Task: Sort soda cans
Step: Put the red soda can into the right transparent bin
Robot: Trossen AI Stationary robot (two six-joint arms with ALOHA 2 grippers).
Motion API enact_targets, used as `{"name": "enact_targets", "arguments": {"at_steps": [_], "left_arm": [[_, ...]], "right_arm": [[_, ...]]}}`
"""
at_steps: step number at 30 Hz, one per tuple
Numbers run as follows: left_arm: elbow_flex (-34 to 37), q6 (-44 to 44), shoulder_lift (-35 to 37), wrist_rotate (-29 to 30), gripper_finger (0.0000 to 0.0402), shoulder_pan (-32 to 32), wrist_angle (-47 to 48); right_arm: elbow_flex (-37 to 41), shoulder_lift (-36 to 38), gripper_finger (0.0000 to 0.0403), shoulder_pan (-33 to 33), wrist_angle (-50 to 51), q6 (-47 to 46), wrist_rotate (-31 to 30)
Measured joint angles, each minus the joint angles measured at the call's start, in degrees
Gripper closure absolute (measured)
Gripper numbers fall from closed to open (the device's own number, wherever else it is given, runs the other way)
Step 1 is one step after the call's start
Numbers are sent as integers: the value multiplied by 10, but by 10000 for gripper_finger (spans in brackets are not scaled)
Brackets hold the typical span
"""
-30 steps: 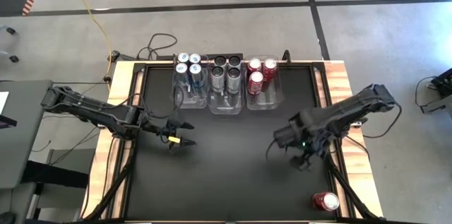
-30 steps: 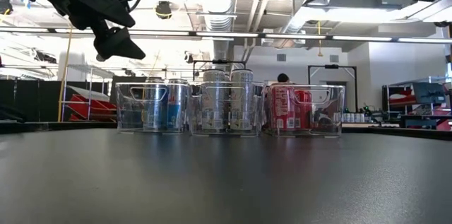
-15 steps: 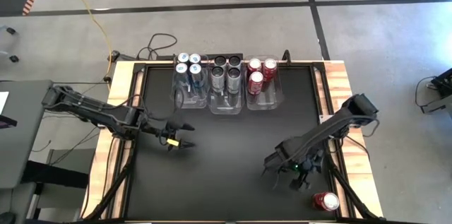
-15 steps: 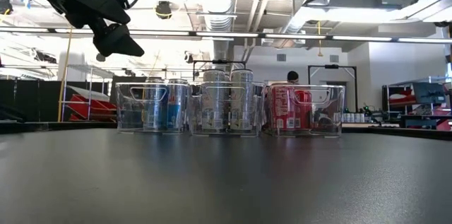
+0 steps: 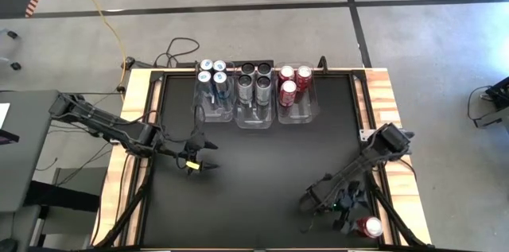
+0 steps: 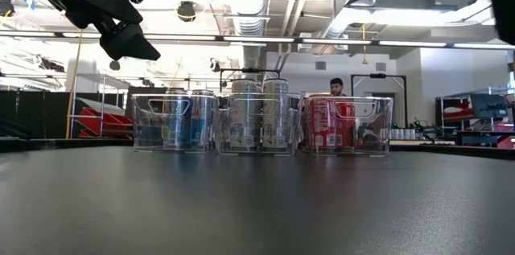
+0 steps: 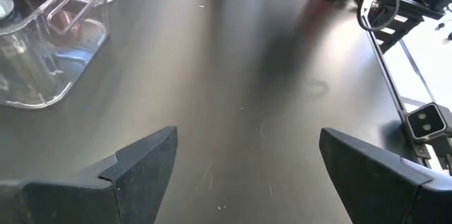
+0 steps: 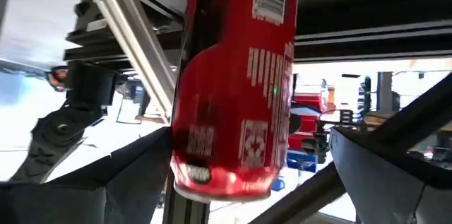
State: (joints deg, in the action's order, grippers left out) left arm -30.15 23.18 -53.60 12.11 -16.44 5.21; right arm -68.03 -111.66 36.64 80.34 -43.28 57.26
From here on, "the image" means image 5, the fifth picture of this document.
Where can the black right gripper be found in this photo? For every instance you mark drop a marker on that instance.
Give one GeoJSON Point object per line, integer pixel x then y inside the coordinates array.
{"type": "Point", "coordinates": [350, 200]}

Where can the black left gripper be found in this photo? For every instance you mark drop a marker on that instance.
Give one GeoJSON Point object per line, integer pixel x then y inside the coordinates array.
{"type": "Point", "coordinates": [193, 152]}

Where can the blue silver energy drink can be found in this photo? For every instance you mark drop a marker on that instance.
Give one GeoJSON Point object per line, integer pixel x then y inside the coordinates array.
{"type": "Point", "coordinates": [220, 79]}
{"type": "Point", "coordinates": [206, 65]}
{"type": "Point", "coordinates": [219, 66]}
{"type": "Point", "coordinates": [204, 78]}

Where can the grey can with black top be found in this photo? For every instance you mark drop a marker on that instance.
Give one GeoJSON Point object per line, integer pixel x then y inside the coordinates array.
{"type": "Point", "coordinates": [245, 87]}
{"type": "Point", "coordinates": [247, 69]}
{"type": "Point", "coordinates": [263, 89]}
{"type": "Point", "coordinates": [264, 70]}

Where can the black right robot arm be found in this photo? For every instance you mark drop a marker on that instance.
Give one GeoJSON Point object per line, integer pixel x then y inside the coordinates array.
{"type": "Point", "coordinates": [350, 173]}

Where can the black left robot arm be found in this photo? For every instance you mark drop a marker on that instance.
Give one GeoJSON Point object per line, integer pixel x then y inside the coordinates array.
{"type": "Point", "coordinates": [103, 121]}

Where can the clear plastic bin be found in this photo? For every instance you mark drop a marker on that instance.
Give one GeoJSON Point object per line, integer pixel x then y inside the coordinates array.
{"type": "Point", "coordinates": [302, 117]}
{"type": "Point", "coordinates": [214, 116]}
{"type": "Point", "coordinates": [254, 122]}

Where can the black table mat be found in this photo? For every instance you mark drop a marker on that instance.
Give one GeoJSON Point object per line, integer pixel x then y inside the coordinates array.
{"type": "Point", "coordinates": [254, 196]}

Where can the grey desk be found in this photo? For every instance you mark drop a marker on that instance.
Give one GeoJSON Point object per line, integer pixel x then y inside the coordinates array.
{"type": "Point", "coordinates": [28, 164]}

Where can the grey equipment box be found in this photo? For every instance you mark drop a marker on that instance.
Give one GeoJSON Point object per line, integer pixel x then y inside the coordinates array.
{"type": "Point", "coordinates": [493, 119]}

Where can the black equipment case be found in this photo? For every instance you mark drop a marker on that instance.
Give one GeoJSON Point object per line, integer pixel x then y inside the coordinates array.
{"type": "Point", "coordinates": [497, 94]}

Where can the dark flat device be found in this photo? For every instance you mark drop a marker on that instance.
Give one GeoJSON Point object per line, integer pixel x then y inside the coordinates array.
{"type": "Point", "coordinates": [8, 137]}

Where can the white paper sheet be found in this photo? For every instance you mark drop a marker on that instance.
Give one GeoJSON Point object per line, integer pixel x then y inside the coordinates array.
{"type": "Point", "coordinates": [3, 115]}

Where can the black caster wheel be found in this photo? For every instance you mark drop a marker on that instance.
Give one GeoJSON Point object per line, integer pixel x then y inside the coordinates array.
{"type": "Point", "coordinates": [12, 34]}
{"type": "Point", "coordinates": [16, 66]}

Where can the black table frame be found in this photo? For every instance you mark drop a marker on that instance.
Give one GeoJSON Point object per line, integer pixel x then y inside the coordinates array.
{"type": "Point", "coordinates": [387, 220]}

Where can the black frame strut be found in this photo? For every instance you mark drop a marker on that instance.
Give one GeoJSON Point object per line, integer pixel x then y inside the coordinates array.
{"type": "Point", "coordinates": [115, 224]}
{"type": "Point", "coordinates": [322, 65]}
{"type": "Point", "coordinates": [413, 239]}
{"type": "Point", "coordinates": [128, 63]}

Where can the silver mounting bracket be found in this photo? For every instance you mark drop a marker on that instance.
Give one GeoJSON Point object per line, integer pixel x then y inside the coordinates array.
{"type": "Point", "coordinates": [363, 134]}

